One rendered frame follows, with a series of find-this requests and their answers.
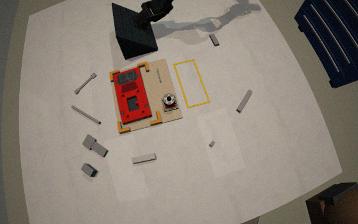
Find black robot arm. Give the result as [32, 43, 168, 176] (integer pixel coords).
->
[132, 0, 173, 30]

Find black wheel with grey hub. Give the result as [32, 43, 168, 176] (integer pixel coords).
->
[163, 93, 175, 106]

